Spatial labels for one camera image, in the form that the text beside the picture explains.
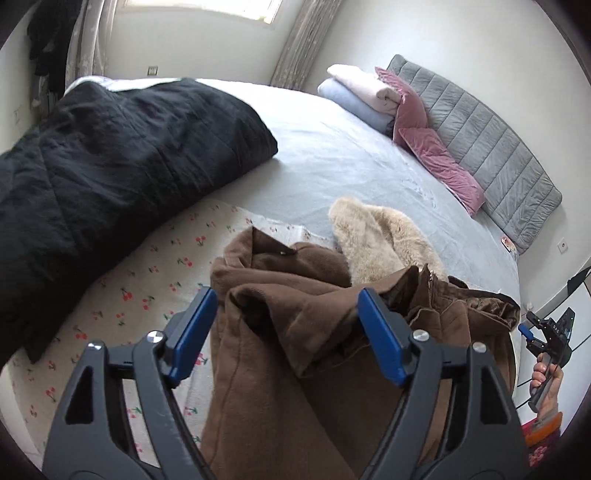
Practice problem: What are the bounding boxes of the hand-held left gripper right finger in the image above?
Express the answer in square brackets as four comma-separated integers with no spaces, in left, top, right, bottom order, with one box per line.
[355,287,532,480]

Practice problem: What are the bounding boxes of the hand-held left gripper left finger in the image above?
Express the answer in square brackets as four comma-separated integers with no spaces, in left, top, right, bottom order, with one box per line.
[41,286,219,480]

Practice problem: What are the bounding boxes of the brown jacket with fur collar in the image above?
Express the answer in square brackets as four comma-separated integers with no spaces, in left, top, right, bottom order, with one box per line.
[199,196,520,480]

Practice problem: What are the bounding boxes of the dark hanging clothes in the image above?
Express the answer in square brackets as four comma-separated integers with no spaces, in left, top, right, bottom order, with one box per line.
[27,0,88,93]

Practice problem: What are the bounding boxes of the person's right hand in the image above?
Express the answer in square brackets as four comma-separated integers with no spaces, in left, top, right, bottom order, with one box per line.
[530,359,565,420]

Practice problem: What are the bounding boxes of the cherry print blanket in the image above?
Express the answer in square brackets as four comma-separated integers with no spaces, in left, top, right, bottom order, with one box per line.
[7,196,338,472]

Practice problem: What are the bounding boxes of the pink patterned cloth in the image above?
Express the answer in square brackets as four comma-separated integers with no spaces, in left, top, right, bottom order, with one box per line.
[526,443,561,472]

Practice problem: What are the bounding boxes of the grey padded headboard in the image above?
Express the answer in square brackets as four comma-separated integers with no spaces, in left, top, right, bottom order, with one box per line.
[385,54,563,254]

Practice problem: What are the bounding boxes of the black quilted duvet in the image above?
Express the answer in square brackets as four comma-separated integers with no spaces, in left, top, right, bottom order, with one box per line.
[0,78,279,365]

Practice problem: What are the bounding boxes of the long pink velvet pillow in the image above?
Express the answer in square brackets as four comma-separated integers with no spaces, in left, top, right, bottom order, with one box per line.
[398,127,485,217]

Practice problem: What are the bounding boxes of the bed with grey sheet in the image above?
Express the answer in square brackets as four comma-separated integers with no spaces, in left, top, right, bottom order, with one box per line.
[0,76,522,480]

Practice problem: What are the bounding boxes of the square pink velvet pillow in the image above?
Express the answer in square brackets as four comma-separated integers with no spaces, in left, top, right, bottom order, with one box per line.
[375,67,432,144]

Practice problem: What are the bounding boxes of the light blue pillow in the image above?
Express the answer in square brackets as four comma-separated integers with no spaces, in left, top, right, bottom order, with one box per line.
[318,78,395,136]

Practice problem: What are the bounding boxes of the white folded blanket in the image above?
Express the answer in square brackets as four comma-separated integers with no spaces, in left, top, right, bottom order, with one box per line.
[327,64,403,114]

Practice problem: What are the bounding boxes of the patterned grey curtain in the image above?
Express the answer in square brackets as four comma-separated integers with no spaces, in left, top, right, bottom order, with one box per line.
[270,0,345,90]
[65,0,121,88]

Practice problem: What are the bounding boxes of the window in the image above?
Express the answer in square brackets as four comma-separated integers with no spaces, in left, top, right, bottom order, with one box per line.
[122,0,284,26]

